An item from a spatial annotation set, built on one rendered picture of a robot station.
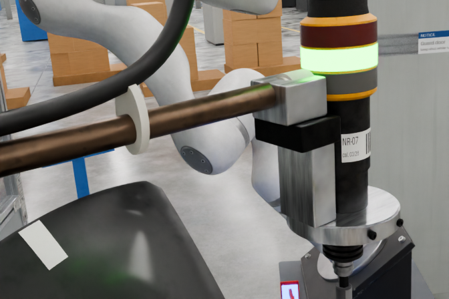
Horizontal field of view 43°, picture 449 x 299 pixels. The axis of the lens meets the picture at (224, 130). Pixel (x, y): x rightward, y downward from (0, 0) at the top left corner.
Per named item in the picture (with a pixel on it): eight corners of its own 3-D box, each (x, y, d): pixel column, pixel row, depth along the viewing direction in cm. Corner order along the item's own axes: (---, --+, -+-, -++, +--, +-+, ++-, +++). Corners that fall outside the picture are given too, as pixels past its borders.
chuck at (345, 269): (343, 280, 36) (343, 246, 35) (327, 272, 37) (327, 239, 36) (358, 273, 37) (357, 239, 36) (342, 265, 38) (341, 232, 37)
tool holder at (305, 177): (320, 272, 30) (314, 91, 27) (238, 230, 36) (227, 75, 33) (424, 220, 35) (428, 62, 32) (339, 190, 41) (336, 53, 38)
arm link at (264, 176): (260, 211, 114) (172, 131, 110) (302, 147, 124) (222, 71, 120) (294, 200, 104) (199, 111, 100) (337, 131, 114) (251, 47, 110)
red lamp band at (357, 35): (340, 50, 30) (339, 27, 30) (284, 45, 33) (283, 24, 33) (393, 39, 32) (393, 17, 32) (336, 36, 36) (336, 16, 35)
